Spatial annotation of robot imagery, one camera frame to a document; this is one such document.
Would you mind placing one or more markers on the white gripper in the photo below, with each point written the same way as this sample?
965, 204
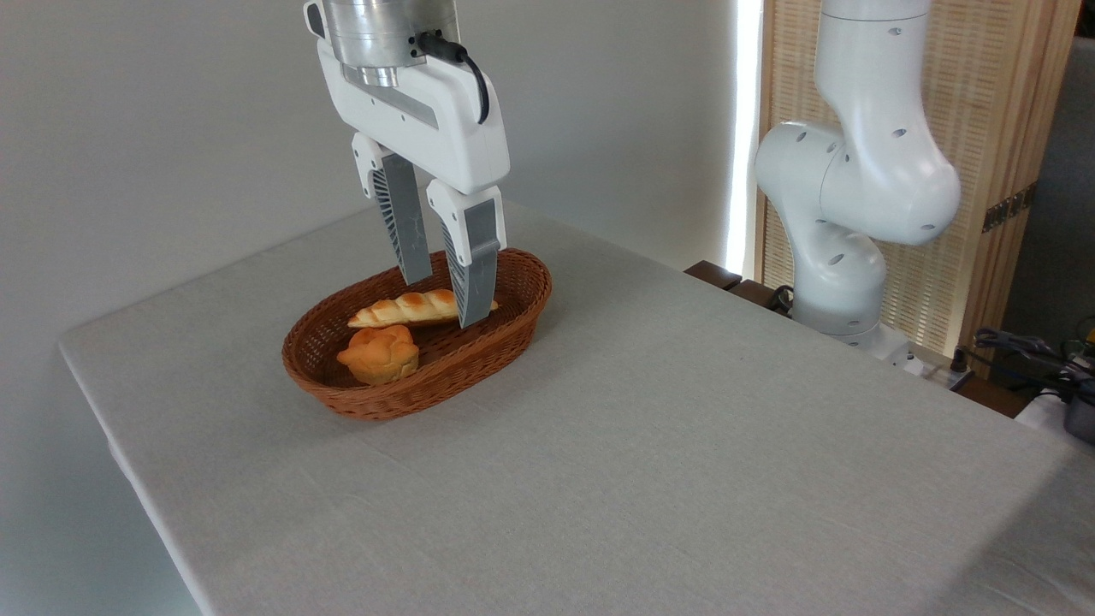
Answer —
436, 133

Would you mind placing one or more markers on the long braided bread loaf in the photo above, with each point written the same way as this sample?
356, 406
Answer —
402, 308

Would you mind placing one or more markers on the round flower-shaped bread roll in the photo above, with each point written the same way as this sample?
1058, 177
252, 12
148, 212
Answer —
378, 352

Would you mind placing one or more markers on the brown wicker oval basket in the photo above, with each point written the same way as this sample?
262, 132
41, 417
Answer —
359, 402

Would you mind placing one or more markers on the grey tablecloth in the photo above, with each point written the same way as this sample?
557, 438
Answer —
684, 513

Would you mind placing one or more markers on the wooden woven folding screen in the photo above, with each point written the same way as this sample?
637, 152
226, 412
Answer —
984, 103

